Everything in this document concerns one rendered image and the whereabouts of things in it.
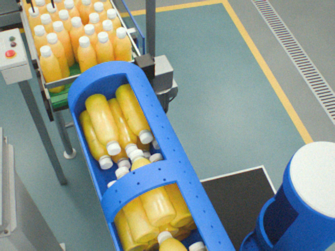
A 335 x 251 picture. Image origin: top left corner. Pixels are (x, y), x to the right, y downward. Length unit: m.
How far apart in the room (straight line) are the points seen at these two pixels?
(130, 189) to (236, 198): 1.28
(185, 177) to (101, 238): 1.29
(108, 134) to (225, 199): 1.16
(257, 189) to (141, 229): 1.33
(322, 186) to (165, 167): 0.53
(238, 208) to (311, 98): 1.18
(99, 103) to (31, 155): 1.40
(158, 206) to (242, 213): 1.23
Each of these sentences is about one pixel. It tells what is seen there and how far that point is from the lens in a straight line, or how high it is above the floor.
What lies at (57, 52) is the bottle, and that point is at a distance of 1.55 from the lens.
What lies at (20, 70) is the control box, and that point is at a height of 1.06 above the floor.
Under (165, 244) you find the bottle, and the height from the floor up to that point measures 1.14.
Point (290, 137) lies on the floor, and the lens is 2.68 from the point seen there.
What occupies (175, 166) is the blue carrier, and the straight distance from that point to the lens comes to 0.99.
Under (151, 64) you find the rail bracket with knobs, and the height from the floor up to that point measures 1.00.
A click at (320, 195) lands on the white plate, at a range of 1.26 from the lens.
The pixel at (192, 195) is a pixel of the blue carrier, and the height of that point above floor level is 1.21.
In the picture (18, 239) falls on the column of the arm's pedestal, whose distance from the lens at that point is 1.38.
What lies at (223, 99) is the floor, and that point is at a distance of 2.77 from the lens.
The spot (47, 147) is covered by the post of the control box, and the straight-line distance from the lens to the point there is 2.05.
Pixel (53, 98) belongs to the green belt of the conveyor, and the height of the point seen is 0.90.
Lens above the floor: 2.08
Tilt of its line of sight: 53 degrees down
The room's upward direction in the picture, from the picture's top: 2 degrees clockwise
